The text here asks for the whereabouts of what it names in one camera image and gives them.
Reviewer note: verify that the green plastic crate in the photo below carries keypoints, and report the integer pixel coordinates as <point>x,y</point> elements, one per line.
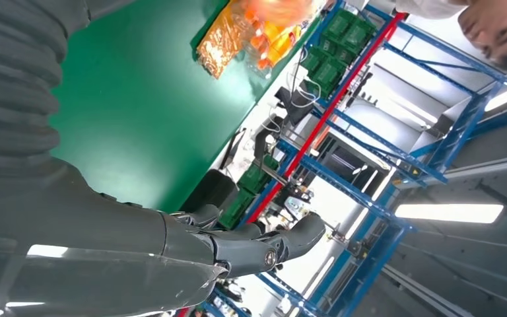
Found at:
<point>236,210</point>
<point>362,37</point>
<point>258,177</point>
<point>328,76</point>
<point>314,59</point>
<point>340,25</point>

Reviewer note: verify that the blue rack with red beam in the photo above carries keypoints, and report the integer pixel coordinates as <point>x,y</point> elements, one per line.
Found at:
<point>332,109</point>

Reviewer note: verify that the person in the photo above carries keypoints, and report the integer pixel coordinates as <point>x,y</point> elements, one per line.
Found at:
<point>498,30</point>

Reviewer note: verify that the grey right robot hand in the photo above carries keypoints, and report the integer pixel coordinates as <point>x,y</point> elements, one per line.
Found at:
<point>83,253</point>

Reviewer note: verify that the white desk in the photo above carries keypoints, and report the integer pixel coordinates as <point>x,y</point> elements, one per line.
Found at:
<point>264,109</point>

